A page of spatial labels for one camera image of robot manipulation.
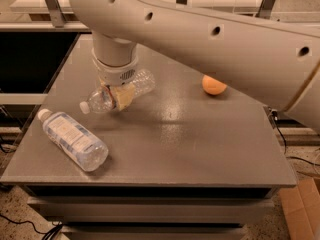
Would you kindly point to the clear water bottle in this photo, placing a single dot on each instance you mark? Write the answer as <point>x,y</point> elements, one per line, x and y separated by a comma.
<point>102,101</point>

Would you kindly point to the cardboard box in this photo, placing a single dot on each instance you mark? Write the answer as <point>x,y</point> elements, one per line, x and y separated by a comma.
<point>301,208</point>

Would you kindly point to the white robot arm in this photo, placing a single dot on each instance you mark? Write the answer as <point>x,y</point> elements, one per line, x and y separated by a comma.
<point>275,63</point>

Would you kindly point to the lying blue-label water bottle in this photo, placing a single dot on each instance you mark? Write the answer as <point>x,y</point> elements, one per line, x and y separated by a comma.
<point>81,145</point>

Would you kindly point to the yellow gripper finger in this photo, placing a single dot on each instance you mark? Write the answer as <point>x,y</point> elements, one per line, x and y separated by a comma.
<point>123,95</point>

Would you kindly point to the grey table cabinet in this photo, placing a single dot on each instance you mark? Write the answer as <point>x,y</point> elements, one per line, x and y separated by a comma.
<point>181,164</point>

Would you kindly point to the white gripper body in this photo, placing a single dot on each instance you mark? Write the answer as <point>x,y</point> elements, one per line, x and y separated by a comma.
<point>117,76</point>

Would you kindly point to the metal frame post right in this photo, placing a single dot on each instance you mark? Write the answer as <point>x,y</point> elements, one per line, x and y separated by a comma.
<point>265,9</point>

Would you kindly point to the metal frame post left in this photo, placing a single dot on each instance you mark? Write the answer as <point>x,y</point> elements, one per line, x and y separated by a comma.
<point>55,13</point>

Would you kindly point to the orange ball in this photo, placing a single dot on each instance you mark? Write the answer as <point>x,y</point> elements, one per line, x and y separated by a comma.
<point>212,86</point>

